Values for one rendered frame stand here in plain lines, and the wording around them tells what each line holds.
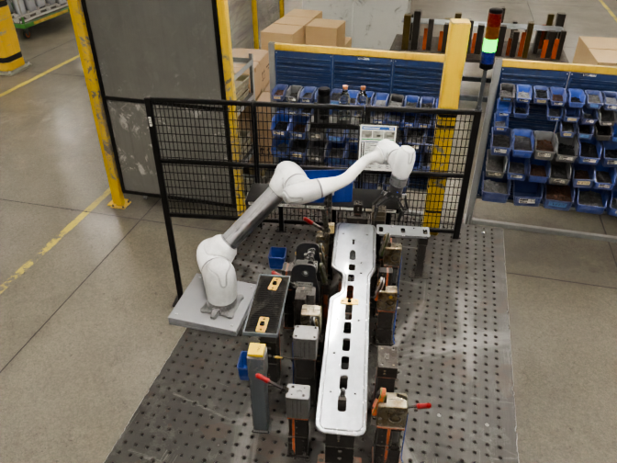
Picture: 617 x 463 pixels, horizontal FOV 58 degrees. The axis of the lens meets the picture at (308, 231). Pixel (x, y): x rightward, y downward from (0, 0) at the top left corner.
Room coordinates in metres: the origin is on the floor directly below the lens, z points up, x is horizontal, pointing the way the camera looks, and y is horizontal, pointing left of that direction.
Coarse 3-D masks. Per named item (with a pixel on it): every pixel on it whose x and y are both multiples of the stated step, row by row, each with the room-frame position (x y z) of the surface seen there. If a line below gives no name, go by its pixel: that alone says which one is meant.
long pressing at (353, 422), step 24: (336, 240) 2.44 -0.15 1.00; (360, 240) 2.45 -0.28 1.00; (336, 264) 2.24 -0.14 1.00; (360, 264) 2.24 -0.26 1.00; (360, 288) 2.05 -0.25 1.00; (336, 312) 1.88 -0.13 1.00; (360, 312) 1.88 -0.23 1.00; (336, 336) 1.73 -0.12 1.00; (360, 336) 1.73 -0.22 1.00; (336, 360) 1.59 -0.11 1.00; (360, 360) 1.59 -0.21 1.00; (336, 384) 1.47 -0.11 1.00; (360, 384) 1.47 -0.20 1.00; (336, 408) 1.36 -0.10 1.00; (360, 408) 1.36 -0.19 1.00; (336, 432) 1.25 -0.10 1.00; (360, 432) 1.25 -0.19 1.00
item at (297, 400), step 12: (288, 384) 1.42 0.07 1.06; (288, 396) 1.36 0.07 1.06; (300, 396) 1.36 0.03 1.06; (288, 408) 1.36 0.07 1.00; (300, 408) 1.35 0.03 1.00; (288, 420) 1.36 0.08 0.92; (300, 420) 1.36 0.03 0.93; (300, 432) 1.36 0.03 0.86; (288, 444) 1.36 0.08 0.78; (300, 444) 1.35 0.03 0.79; (288, 456) 1.36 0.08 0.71; (300, 456) 1.35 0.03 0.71
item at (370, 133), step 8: (360, 128) 2.96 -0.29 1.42; (368, 128) 2.95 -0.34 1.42; (376, 128) 2.95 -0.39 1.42; (384, 128) 2.95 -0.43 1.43; (392, 128) 2.94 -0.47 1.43; (360, 136) 2.96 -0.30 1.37; (368, 136) 2.95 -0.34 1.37; (376, 136) 2.95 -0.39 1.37; (384, 136) 2.95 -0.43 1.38; (392, 136) 2.94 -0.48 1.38; (360, 144) 2.96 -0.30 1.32; (368, 144) 2.95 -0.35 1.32; (360, 152) 2.96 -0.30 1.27; (368, 152) 2.95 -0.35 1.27; (368, 168) 2.95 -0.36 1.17; (376, 168) 2.95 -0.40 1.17; (384, 168) 2.94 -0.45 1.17
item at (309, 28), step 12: (300, 12) 7.43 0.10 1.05; (312, 12) 7.43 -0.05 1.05; (276, 24) 6.83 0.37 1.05; (288, 24) 6.83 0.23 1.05; (300, 24) 6.83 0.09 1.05; (312, 24) 6.83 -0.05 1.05; (324, 24) 6.83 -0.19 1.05; (336, 24) 6.83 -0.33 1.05; (264, 36) 6.49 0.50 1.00; (276, 36) 6.45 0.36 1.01; (288, 36) 6.40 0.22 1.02; (300, 36) 6.65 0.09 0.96; (312, 36) 6.74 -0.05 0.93; (324, 36) 6.69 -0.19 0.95; (336, 36) 6.65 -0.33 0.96; (264, 48) 6.49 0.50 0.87
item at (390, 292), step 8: (384, 288) 2.02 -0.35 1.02; (392, 288) 1.99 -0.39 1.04; (384, 296) 1.97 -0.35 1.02; (392, 296) 1.97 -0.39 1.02; (384, 304) 1.97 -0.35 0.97; (392, 304) 1.97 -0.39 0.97; (384, 312) 1.97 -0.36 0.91; (392, 312) 1.97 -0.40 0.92; (384, 320) 1.97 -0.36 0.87; (392, 320) 1.97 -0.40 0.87; (376, 328) 1.98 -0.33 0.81; (384, 328) 1.97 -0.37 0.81; (376, 336) 1.97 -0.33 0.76; (384, 336) 1.97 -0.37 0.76; (376, 344) 1.97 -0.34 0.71; (384, 344) 1.97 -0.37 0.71; (392, 344) 1.97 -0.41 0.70
